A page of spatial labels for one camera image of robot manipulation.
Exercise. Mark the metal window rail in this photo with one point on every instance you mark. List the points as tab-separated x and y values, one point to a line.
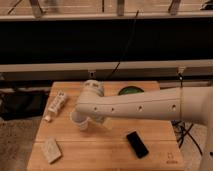
107	70

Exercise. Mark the beige sponge block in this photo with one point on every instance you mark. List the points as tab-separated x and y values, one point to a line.
51	150

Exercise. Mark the black smartphone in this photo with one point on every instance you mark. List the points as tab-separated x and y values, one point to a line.
137	144

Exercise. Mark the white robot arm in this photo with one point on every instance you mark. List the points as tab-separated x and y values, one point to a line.
189	104

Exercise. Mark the green bowl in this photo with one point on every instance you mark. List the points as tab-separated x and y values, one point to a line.
130	90

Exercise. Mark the white toothpaste tube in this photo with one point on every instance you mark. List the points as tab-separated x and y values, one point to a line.
55	106

